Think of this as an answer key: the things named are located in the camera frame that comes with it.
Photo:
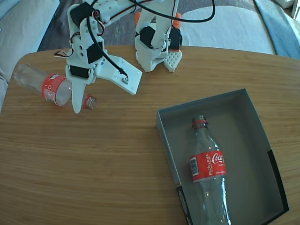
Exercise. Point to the clear bottle red label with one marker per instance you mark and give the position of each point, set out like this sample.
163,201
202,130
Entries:
52,89
208,166

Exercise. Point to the grey cardboard box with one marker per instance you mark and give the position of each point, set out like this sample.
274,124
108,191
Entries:
246,140

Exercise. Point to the dark grey rug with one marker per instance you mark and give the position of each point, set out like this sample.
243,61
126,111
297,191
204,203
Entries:
117,35

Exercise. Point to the light grey sofa cushion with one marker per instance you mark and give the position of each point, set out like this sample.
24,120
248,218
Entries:
234,30
21,30

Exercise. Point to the orange and black clamp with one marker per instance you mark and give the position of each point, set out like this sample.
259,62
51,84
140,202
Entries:
137,18
175,37

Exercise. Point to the blue blanket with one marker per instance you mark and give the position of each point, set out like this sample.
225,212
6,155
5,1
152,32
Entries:
281,35

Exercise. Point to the white object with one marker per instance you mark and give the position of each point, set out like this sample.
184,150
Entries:
287,3

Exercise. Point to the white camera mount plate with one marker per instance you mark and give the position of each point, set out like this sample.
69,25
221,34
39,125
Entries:
110,72

